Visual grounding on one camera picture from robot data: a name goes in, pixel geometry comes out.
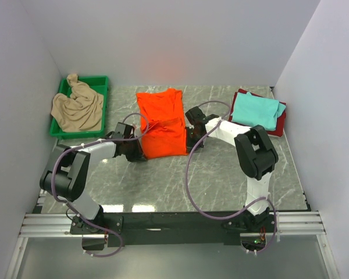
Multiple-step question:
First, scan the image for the orange t-shirt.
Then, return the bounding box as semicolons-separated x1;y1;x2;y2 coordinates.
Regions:
136;88;187;159

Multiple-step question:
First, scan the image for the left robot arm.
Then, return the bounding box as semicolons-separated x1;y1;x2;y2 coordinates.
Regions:
40;122;147;234

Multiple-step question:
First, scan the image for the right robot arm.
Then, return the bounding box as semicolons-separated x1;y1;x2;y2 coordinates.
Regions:
185;106;279;232

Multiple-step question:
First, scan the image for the folded teal t-shirt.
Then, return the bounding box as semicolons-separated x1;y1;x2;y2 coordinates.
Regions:
232;91;287;131

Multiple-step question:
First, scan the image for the beige t-shirt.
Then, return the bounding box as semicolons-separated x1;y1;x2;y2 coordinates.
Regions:
51;74;104;133

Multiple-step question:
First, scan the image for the green plastic tray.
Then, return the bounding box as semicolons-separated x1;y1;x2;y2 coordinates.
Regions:
50;76;109;140

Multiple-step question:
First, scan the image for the folded dark red t-shirt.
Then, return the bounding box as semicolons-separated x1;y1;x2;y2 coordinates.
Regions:
227;88;287;138

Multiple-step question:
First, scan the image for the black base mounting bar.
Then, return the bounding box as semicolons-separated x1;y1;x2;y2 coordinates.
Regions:
69;211;277;248

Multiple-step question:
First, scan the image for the aluminium frame rail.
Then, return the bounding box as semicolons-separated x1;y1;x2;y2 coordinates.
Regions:
19;212;326;238

